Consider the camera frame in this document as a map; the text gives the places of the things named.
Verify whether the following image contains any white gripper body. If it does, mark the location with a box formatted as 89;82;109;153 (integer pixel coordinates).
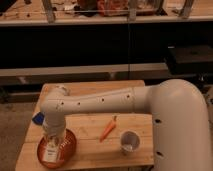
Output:
43;125;65;146

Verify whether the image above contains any clear bottle with blue cap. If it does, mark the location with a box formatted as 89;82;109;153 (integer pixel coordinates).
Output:
32;112;66;167

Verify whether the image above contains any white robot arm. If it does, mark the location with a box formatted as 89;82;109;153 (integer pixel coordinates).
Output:
41;79;213;171

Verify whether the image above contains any orange carrot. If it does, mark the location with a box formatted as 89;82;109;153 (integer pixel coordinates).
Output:
99;116;117;142

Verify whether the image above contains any small grey cup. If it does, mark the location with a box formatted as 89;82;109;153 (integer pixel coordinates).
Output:
120;131;140;155

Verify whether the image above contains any wooden shelf bench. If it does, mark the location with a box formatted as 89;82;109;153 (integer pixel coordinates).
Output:
0;0;213;26

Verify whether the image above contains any red clutter on shelf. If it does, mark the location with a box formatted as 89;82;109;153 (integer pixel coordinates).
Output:
74;0;158;16

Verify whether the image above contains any black box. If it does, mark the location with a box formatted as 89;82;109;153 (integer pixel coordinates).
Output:
165;45;213;75

